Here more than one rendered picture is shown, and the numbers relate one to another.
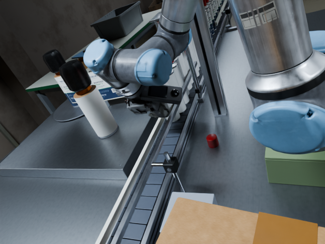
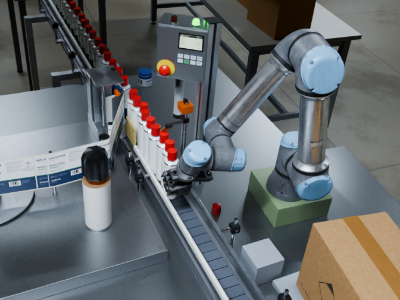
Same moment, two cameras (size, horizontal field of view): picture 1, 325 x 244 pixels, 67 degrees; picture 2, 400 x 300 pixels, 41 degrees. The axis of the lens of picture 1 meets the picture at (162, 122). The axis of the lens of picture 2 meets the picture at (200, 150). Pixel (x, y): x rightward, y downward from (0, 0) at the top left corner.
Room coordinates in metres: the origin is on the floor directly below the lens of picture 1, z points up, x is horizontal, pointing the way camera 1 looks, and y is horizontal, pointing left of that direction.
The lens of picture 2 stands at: (-0.07, 1.14, 2.16)
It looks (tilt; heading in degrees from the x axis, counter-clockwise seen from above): 37 degrees down; 301
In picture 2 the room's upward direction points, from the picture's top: 5 degrees clockwise
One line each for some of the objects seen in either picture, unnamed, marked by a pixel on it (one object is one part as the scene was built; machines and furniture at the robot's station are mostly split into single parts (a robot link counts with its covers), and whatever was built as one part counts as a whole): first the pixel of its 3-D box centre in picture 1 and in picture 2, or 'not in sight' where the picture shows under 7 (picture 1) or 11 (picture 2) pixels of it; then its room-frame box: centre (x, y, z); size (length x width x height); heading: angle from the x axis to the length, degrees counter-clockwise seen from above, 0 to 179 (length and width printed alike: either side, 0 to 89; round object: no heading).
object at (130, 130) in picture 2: not in sight; (131, 132); (1.05, -0.19, 0.94); 0.10 x 0.01 x 0.09; 149
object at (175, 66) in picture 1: (175, 79); (163, 156); (0.82, -0.10, 0.98); 0.05 x 0.05 x 0.20
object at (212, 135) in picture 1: (212, 140); (216, 208); (0.59, -0.12, 0.85); 0.03 x 0.03 x 0.03
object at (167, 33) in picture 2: not in sight; (184, 48); (0.82, -0.19, 1.38); 0.17 x 0.10 x 0.19; 24
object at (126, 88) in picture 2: not in sight; (124, 98); (1.19, -0.32, 0.98); 0.05 x 0.05 x 0.20
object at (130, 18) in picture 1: (120, 22); not in sight; (3.08, 0.00, 0.91); 0.60 x 0.40 x 0.22; 148
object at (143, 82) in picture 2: not in sight; (144, 77); (1.37, -0.68, 0.87); 0.07 x 0.07 x 0.07
